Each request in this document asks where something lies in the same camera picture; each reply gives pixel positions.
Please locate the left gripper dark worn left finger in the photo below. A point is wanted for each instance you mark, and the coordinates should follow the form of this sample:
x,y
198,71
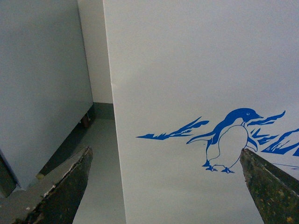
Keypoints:
x,y
55,198

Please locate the white chest freezer blue trim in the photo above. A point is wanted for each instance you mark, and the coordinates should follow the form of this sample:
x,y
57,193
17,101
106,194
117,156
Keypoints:
x,y
194,82

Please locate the grey cabinet with legs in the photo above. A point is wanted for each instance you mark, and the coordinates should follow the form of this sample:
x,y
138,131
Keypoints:
x,y
44,82

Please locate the left gripper dark worn right finger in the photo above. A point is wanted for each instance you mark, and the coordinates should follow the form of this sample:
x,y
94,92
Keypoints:
x,y
274,192

